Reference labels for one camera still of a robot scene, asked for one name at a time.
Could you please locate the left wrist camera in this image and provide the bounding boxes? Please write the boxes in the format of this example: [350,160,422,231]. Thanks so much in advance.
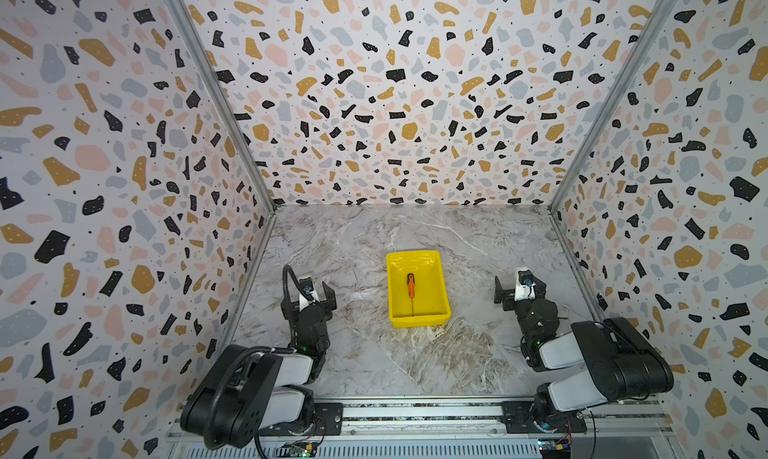
[298,277,319,311]

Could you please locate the black corrugated cable conduit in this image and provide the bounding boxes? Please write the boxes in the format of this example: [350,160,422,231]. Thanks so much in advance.
[203,263,313,451]

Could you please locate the orange black handled screwdriver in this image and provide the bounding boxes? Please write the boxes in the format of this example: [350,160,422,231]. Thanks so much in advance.
[407,273,416,316]

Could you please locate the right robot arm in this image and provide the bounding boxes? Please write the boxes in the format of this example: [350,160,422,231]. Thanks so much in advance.
[493,268,674,434]

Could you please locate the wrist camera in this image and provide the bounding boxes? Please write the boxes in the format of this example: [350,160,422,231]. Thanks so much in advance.
[298,277,319,311]
[515,267,537,301]

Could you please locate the right circuit board with wires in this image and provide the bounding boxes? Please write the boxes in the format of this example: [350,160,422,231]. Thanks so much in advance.
[537,438,572,459]

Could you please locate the left green circuit board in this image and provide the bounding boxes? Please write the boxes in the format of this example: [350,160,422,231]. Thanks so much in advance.
[276,441,319,458]

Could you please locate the yellow plastic bin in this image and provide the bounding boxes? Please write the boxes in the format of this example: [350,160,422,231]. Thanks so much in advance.
[386,250,452,329]

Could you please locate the aluminium corner post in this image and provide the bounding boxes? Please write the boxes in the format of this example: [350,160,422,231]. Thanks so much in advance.
[548,0,678,217]
[164,0,275,218]

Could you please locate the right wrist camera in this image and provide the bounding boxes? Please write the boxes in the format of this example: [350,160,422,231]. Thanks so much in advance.
[515,267,537,301]

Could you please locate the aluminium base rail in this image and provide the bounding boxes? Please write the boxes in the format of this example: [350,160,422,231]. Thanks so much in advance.
[167,395,673,445]

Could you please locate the left aluminium corner post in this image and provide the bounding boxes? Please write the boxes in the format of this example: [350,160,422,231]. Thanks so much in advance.
[164,0,275,218]

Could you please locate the right aluminium corner post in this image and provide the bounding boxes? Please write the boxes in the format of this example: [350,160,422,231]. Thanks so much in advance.
[548,0,678,217]

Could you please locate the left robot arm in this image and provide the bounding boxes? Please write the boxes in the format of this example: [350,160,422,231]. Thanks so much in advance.
[180,277,337,450]

